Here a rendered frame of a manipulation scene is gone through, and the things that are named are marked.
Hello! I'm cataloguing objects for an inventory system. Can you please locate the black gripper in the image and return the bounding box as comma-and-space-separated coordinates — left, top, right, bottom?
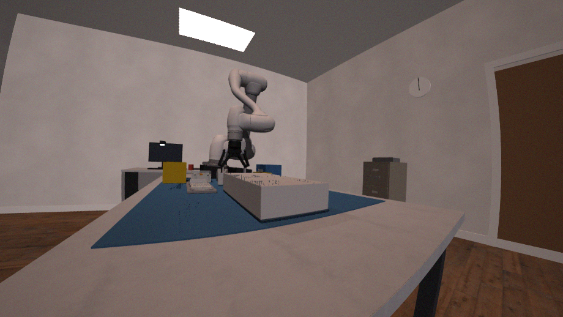
218, 141, 250, 173

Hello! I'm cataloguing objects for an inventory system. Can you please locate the dark blue bench mat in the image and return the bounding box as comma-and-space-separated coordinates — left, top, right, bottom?
91, 179, 385, 249

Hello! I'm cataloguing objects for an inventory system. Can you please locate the yellow open-top bin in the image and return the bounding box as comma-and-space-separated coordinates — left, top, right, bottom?
163, 162, 187, 183

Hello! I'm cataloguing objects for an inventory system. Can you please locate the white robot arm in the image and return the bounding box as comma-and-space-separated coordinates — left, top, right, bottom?
203, 69, 275, 167

